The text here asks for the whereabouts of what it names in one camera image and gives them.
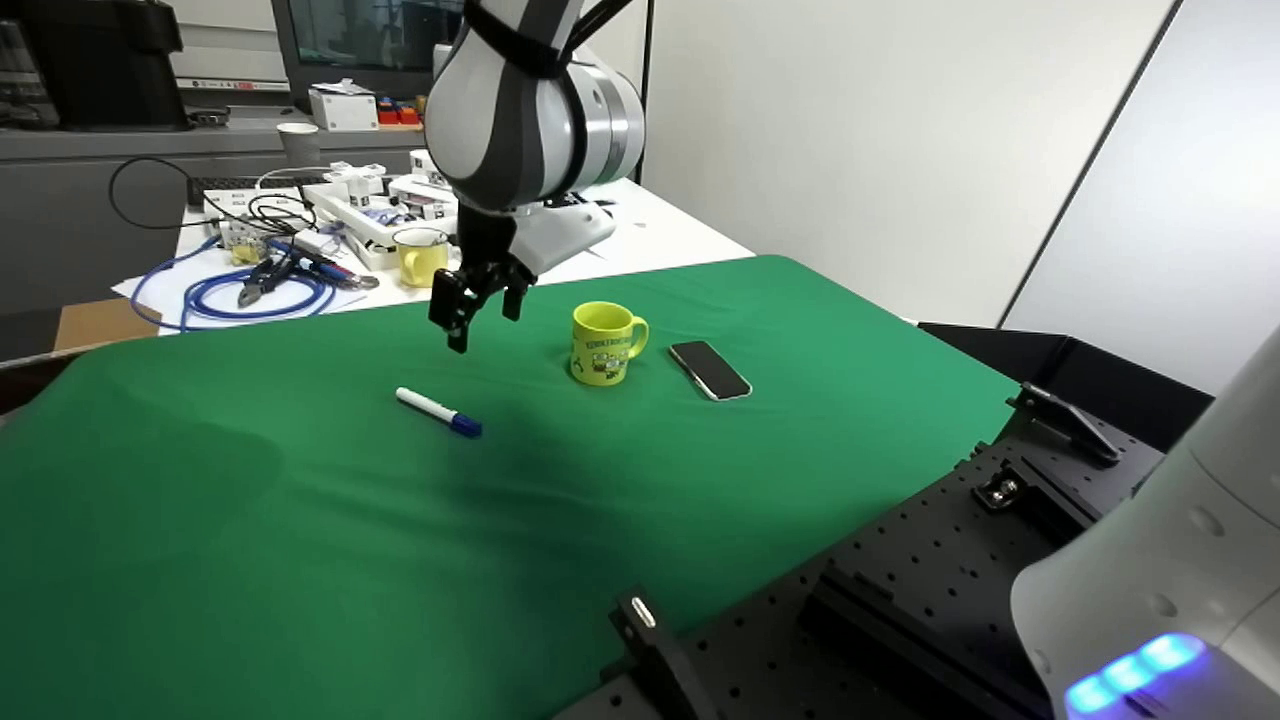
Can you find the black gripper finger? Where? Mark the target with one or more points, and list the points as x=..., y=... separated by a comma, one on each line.
x=459, y=317
x=514, y=291

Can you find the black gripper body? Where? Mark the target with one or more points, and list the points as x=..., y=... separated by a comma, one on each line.
x=485, y=246

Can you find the white marker with blue cap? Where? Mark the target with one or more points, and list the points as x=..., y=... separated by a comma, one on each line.
x=436, y=409

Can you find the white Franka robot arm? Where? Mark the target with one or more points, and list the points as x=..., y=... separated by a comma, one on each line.
x=521, y=106

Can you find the yellow printed mug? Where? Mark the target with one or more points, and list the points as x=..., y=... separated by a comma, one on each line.
x=602, y=346

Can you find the pale yellow plastic cup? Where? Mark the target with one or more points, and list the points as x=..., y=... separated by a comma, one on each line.
x=420, y=257

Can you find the white parts clutter pile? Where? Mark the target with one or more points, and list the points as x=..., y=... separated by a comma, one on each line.
x=374, y=206

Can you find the white tissue box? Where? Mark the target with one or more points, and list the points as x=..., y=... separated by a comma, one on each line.
x=342, y=106

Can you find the black smartphone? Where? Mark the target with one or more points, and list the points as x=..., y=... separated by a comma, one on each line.
x=709, y=368

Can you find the dark glass window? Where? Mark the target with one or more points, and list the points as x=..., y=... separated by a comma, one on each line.
x=374, y=43

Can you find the green table cloth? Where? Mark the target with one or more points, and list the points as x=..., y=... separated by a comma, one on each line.
x=402, y=561

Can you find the flat brown cardboard sheet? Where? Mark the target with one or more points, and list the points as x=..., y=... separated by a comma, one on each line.
x=100, y=322

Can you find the black clamp with white tip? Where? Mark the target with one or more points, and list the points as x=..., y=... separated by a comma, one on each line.
x=653, y=644

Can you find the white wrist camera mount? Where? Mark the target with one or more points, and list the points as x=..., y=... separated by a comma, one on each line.
x=567, y=234

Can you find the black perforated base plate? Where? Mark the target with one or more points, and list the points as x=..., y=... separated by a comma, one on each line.
x=920, y=600

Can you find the black tilted camera bracket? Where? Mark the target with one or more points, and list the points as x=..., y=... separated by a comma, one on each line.
x=1065, y=420

